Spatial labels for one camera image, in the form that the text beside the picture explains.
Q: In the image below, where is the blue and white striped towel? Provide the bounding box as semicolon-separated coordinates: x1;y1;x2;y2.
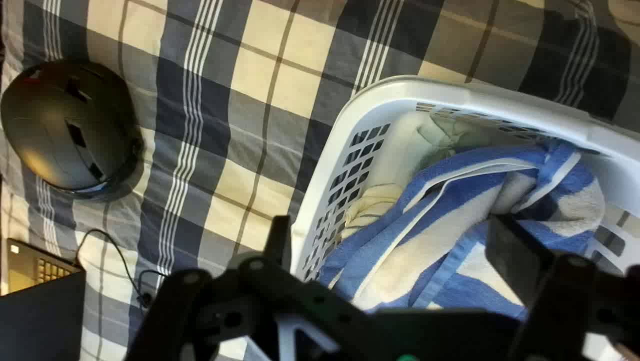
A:
318;111;605;319

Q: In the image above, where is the white plastic laundry basket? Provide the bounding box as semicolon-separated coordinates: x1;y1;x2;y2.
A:
288;75;640;317

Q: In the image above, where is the black cable on bed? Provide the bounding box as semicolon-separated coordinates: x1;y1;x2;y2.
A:
73;227;168;309

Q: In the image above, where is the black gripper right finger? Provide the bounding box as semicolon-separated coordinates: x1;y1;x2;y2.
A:
485;216;640;361

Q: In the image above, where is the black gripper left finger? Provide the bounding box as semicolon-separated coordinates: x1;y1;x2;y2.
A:
127;215;314;361

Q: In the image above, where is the dark grey helmet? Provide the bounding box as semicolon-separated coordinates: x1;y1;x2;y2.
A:
2;60;143;200

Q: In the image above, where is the black laptop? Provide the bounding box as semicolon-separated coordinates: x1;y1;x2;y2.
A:
0;239;84;361

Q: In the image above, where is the plaid blue bedspread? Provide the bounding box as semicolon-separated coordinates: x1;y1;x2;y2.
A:
2;0;640;361

